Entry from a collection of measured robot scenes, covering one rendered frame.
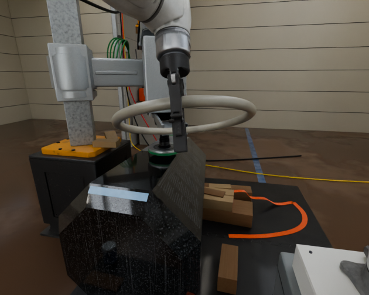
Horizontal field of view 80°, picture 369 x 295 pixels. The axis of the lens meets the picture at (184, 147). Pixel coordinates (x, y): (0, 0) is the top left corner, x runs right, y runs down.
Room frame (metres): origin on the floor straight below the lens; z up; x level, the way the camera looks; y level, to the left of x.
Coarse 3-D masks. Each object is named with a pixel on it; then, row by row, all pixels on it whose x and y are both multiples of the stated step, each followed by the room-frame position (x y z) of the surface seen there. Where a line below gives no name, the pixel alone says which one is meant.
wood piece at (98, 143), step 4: (96, 140) 1.73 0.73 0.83; (100, 140) 1.73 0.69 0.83; (104, 140) 1.73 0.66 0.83; (108, 140) 1.73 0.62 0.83; (112, 140) 1.73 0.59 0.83; (116, 140) 1.73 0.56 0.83; (96, 144) 1.70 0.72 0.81; (100, 144) 1.70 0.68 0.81; (104, 144) 1.70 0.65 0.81; (108, 144) 1.70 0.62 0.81; (112, 144) 1.69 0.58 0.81; (116, 144) 1.70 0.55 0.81; (120, 144) 1.78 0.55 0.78
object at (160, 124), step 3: (153, 114) 1.44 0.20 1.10; (156, 114) 1.30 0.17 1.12; (153, 117) 1.45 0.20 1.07; (156, 117) 1.20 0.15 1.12; (156, 120) 1.21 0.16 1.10; (159, 120) 1.08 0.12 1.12; (156, 123) 1.22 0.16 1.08; (159, 123) 1.04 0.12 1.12; (162, 123) 1.00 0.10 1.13; (165, 123) 1.25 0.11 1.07; (168, 123) 1.25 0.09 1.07; (171, 123) 1.25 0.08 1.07; (186, 123) 0.99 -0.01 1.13; (159, 126) 1.05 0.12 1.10; (162, 126) 0.96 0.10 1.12; (165, 126) 1.14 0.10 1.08; (168, 126) 1.14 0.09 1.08; (171, 126) 1.14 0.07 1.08; (186, 126) 0.98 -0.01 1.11; (162, 135) 0.95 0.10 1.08
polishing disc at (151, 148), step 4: (152, 144) 1.47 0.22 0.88; (156, 144) 1.47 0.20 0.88; (172, 144) 1.47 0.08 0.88; (152, 148) 1.37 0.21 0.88; (156, 148) 1.37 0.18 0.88; (160, 148) 1.37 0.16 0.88; (168, 148) 1.37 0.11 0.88; (172, 148) 1.37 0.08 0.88; (156, 152) 1.31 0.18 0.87; (160, 152) 1.31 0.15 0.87; (164, 152) 1.31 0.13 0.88; (168, 152) 1.31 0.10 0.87; (172, 152) 1.32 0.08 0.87
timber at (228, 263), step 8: (224, 248) 1.30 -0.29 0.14; (232, 248) 1.30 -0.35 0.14; (224, 256) 1.22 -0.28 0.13; (232, 256) 1.22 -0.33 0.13; (224, 264) 1.15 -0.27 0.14; (232, 264) 1.15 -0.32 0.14; (224, 272) 1.09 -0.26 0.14; (232, 272) 1.09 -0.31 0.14; (224, 280) 1.05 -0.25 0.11; (232, 280) 1.04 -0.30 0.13; (224, 288) 1.05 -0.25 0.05; (232, 288) 1.04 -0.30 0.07
